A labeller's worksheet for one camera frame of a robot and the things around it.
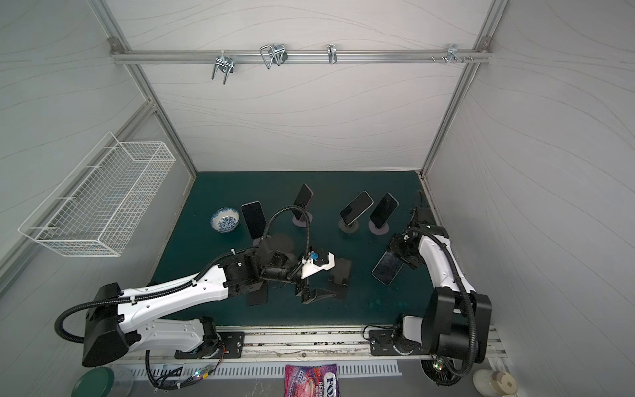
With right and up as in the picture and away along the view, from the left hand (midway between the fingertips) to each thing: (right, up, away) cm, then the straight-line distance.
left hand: (329, 278), depth 64 cm
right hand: (+25, +2, +21) cm, 32 cm away
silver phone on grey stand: (+11, +17, +31) cm, 37 cm away
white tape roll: (+43, -26, -2) cm, 50 cm away
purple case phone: (-10, +20, +31) cm, 38 cm away
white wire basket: (-65, +20, +3) cm, 68 cm away
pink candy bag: (-5, -29, +1) cm, 29 cm away
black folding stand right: (+4, -6, +16) cm, 18 cm away
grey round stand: (+9, +8, +37) cm, 39 cm away
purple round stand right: (+23, +8, +35) cm, 42 cm away
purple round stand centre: (-10, +10, +36) cm, 39 cm away
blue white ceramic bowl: (-43, +12, +37) cm, 58 cm away
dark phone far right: (+22, +16, +29) cm, 40 cm away
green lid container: (-57, -24, -5) cm, 62 cm away
